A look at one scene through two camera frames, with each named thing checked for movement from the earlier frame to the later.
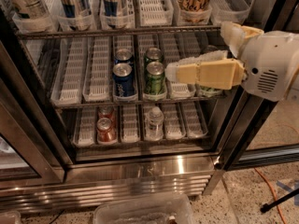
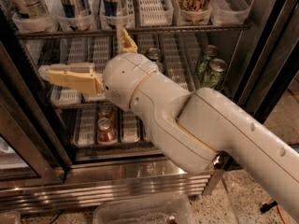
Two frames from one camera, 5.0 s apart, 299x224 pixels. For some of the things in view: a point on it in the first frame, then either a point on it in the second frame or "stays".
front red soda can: (106, 132) stays
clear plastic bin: (175, 209) stays
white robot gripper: (267, 62) → (126, 77)
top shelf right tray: (228, 6) stays
